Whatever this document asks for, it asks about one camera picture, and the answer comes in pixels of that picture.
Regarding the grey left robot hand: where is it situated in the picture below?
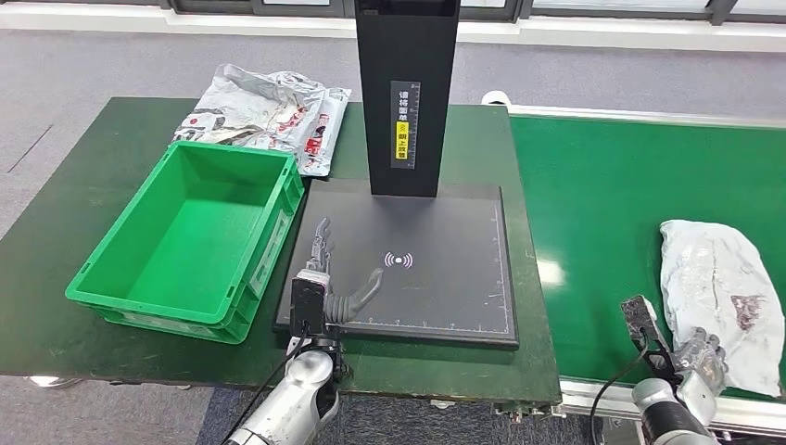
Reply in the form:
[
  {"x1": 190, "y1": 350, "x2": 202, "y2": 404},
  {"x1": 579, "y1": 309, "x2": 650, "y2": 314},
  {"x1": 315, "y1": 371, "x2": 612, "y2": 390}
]
[{"x1": 305, "y1": 216, "x2": 385, "y2": 325}]

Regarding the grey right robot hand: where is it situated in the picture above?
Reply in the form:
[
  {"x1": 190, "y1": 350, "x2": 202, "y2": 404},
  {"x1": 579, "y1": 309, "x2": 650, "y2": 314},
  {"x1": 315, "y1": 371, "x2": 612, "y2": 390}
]
[{"x1": 672, "y1": 326, "x2": 729, "y2": 425}]

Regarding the grey parcel dark red print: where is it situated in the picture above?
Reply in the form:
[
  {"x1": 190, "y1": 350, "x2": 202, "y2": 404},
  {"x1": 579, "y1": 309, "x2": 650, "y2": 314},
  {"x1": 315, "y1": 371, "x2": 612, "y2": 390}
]
[{"x1": 660, "y1": 219, "x2": 786, "y2": 399}]

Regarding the green conveyor belt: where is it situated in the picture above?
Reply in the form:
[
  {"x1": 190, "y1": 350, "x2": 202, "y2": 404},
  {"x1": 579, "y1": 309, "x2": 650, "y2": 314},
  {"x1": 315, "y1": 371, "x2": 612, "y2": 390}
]
[{"x1": 509, "y1": 115, "x2": 786, "y2": 403}]

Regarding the flat red printed parcel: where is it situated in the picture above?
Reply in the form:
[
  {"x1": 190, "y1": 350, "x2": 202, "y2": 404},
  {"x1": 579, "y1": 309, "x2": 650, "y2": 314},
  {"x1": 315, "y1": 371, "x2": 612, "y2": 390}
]
[{"x1": 296, "y1": 87, "x2": 353, "y2": 179}]

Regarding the crumpled printed grey parcel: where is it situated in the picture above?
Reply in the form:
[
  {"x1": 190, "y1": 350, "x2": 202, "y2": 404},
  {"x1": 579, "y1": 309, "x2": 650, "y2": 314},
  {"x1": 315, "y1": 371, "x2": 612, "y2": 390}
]
[{"x1": 173, "y1": 63, "x2": 326, "y2": 155}]

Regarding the black inbound scanner machine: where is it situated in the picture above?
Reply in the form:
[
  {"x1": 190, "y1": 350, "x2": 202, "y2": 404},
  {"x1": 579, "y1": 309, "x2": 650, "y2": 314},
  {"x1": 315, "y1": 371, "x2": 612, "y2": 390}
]
[{"x1": 273, "y1": 0, "x2": 521, "y2": 351}]

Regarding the green plastic crate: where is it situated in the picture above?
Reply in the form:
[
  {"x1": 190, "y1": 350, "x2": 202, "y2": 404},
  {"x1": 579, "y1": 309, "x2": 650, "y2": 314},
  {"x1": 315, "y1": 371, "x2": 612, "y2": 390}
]
[{"x1": 65, "y1": 141, "x2": 306, "y2": 345}]

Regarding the white table foot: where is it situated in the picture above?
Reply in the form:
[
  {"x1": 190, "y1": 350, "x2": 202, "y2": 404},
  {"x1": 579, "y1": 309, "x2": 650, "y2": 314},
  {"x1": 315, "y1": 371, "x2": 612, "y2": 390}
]
[{"x1": 27, "y1": 375, "x2": 84, "y2": 390}]

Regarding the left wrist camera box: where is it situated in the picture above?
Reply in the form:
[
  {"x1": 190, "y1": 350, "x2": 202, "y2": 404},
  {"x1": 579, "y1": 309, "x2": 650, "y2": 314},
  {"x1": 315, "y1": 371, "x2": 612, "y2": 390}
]
[{"x1": 289, "y1": 270, "x2": 332, "y2": 337}]

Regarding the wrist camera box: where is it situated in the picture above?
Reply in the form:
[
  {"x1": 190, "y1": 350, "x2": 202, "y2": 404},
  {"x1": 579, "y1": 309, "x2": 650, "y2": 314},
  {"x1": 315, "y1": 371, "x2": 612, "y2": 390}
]
[
  {"x1": 620, "y1": 294, "x2": 677, "y2": 375},
  {"x1": 289, "y1": 270, "x2": 332, "y2": 337}
]

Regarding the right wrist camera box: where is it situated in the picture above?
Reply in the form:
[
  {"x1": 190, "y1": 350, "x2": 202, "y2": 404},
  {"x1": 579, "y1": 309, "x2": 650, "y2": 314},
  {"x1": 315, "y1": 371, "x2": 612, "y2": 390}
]
[{"x1": 620, "y1": 294, "x2": 677, "y2": 375}]

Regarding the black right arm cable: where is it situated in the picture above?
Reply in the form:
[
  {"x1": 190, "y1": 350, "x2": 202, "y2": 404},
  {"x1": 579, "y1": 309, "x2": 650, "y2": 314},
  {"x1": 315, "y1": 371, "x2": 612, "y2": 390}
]
[{"x1": 590, "y1": 331, "x2": 649, "y2": 445}]

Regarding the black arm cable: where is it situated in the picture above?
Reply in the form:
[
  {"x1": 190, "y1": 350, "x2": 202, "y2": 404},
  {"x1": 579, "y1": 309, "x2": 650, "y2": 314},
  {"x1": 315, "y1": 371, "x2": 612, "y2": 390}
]
[
  {"x1": 590, "y1": 331, "x2": 649, "y2": 445},
  {"x1": 221, "y1": 325, "x2": 311, "y2": 445}
]

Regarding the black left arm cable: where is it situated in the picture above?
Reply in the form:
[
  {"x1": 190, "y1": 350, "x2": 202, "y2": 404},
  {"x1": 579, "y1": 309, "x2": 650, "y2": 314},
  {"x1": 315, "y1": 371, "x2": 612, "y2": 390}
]
[{"x1": 221, "y1": 325, "x2": 311, "y2": 445}]

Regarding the aluminium conveyor frame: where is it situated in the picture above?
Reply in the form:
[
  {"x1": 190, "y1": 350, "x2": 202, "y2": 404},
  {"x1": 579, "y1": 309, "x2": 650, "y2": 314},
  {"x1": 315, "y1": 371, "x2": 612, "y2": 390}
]
[{"x1": 479, "y1": 90, "x2": 786, "y2": 439}]

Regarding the dark window frame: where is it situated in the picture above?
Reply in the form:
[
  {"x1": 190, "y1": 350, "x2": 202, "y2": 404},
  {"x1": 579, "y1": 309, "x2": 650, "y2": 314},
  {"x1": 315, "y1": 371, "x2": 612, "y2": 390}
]
[{"x1": 0, "y1": 0, "x2": 786, "y2": 27}]

